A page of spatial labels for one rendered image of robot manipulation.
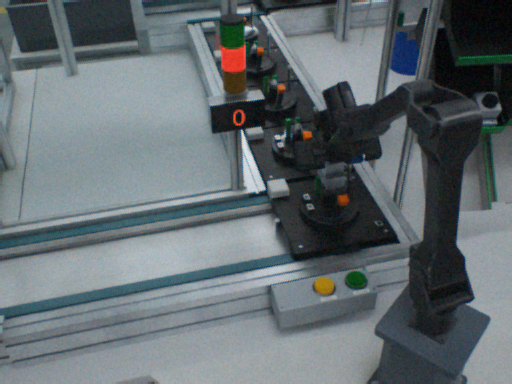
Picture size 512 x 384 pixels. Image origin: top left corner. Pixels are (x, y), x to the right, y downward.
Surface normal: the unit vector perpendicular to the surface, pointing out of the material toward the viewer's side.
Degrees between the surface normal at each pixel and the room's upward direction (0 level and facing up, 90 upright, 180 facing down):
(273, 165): 0
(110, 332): 90
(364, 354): 0
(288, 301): 0
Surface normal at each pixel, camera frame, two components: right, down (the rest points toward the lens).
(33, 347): 0.23, 0.61
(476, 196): 0.03, -0.10
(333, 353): -0.02, -0.77
